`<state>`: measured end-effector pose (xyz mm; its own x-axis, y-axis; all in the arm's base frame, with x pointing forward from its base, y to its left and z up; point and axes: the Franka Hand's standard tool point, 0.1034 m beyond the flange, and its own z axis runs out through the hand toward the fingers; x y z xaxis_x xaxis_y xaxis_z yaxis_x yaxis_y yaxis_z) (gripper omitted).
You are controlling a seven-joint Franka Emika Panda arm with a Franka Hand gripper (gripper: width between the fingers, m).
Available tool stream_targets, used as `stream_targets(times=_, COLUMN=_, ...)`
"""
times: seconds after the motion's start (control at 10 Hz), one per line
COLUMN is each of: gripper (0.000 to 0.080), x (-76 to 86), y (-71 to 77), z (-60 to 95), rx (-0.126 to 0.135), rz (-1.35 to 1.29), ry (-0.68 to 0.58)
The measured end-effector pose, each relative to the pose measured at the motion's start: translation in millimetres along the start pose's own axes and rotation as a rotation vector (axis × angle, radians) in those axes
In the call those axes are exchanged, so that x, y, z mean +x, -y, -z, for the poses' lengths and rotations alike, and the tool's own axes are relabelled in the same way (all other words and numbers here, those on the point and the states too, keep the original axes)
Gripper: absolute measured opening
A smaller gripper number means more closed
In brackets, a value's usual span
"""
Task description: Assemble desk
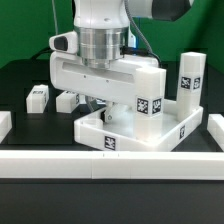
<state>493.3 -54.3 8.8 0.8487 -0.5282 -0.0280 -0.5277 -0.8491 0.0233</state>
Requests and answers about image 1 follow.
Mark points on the white fence block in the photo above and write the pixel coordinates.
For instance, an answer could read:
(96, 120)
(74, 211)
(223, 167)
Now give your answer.
(5, 124)
(215, 127)

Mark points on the white desk tabletop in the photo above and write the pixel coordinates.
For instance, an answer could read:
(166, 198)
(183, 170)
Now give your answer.
(161, 133)

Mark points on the white front fence bar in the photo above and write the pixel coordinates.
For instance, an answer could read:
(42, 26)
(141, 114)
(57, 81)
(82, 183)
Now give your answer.
(111, 165)

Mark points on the white left fence block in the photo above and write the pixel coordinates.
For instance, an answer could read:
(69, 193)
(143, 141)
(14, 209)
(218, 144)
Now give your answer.
(5, 124)

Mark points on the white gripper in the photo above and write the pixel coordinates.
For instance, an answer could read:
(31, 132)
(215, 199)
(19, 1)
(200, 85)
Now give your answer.
(113, 84)

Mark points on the white right fence block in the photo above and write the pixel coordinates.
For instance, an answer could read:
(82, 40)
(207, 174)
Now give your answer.
(215, 127)

